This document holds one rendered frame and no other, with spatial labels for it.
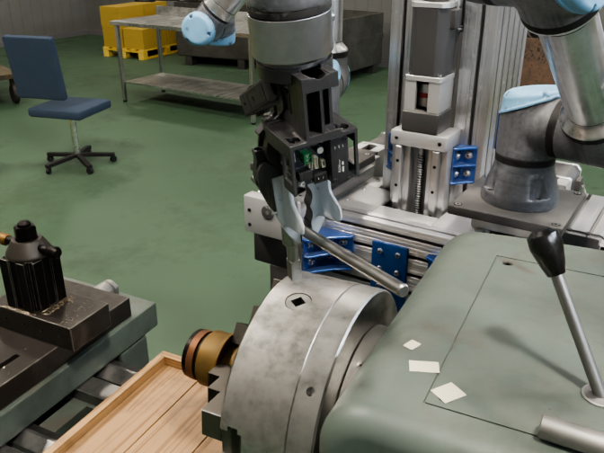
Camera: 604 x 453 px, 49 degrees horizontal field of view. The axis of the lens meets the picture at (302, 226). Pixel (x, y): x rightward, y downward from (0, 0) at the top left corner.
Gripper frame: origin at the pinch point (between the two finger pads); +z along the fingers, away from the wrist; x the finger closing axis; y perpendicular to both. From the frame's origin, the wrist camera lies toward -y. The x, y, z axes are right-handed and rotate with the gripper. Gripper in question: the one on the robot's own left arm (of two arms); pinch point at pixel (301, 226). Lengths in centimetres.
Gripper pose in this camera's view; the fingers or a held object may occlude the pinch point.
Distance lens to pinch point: 72.9
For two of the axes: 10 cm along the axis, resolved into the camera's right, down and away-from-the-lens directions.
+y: 4.4, 4.6, -7.7
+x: 8.9, -3.1, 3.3
